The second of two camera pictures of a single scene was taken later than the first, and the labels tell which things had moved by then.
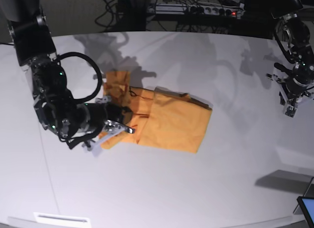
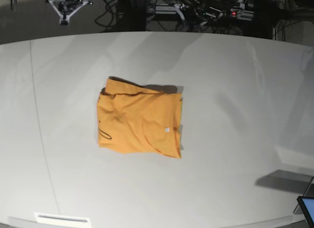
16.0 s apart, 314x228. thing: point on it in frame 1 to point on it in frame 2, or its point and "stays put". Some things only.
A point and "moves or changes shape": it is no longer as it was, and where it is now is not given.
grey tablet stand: x=309 y=193 stays put
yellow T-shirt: x=163 y=119 moves or changes shape
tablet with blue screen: x=307 y=204 stays put
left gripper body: x=112 y=128 to x=64 y=19
